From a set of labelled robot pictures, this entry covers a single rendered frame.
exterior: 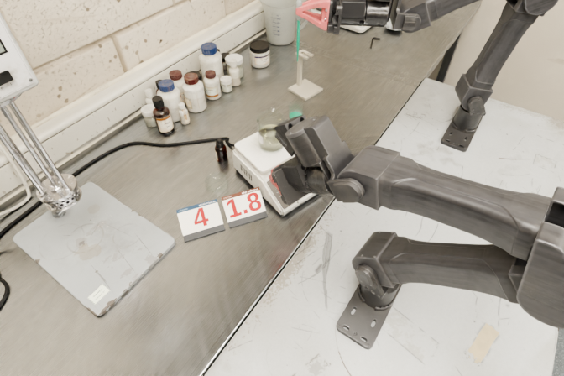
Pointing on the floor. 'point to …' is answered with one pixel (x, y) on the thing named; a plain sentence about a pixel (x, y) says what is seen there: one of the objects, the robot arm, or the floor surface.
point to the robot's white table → (471, 353)
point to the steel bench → (264, 95)
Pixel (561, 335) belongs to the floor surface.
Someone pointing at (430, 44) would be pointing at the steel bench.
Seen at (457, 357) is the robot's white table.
